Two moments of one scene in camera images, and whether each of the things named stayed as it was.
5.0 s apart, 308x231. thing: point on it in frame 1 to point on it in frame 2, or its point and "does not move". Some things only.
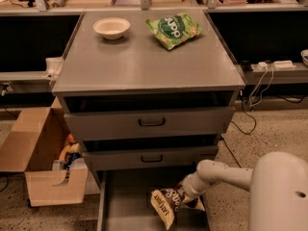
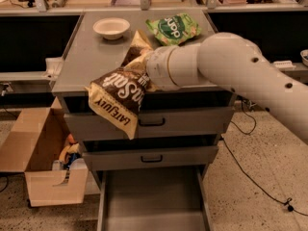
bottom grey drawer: (125, 202) does not move
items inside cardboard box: (69, 157) does not move
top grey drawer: (99, 121) does not move
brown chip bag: (166, 202) to (115, 100)
